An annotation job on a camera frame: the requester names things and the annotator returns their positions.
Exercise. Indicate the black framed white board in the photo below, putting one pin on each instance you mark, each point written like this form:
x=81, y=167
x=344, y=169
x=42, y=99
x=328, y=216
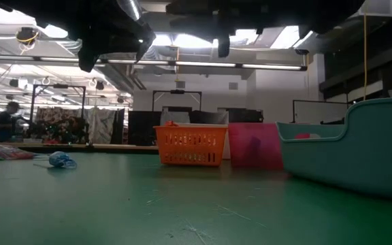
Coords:
x=318, y=112

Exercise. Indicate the orange plastic basket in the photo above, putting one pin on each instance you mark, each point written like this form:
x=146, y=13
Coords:
x=191, y=129

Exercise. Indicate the teal plastic bin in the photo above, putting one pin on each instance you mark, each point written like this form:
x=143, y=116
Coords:
x=352, y=163

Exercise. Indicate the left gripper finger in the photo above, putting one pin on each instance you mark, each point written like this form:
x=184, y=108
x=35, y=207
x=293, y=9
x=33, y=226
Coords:
x=87, y=59
x=145, y=47

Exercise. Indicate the black computer monitor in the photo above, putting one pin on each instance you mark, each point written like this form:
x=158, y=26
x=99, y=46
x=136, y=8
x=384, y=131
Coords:
x=145, y=129
x=247, y=115

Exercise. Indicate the blue lollipop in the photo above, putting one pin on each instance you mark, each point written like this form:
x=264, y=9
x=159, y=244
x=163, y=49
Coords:
x=60, y=159

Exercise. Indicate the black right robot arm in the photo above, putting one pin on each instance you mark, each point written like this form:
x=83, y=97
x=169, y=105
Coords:
x=335, y=13

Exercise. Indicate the patterned hanging cloth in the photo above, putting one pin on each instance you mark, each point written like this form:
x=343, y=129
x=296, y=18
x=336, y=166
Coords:
x=56, y=115

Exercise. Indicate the red plastic bin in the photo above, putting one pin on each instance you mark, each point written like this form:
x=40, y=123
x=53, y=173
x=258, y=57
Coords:
x=254, y=146

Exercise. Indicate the red round candy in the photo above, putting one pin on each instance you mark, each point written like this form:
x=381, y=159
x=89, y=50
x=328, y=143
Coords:
x=303, y=136

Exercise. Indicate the person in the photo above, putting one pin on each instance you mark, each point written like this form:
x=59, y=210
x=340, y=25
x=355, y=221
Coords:
x=5, y=122

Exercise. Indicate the black aluminium table frame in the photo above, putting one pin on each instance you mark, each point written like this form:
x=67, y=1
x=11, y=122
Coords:
x=80, y=149

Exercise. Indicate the blue pink candy packet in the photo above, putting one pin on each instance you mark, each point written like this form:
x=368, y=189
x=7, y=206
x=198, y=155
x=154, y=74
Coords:
x=9, y=152

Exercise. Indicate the long LED light bar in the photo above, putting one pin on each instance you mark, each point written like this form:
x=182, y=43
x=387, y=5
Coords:
x=203, y=64

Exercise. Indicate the orange candy packet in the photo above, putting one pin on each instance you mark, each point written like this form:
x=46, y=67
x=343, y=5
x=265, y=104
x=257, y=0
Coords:
x=171, y=124

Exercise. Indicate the green table mat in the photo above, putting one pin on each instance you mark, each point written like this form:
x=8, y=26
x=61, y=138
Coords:
x=148, y=204

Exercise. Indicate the black background rig frame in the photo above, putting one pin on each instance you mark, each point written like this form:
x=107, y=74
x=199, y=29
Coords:
x=177, y=92
x=60, y=86

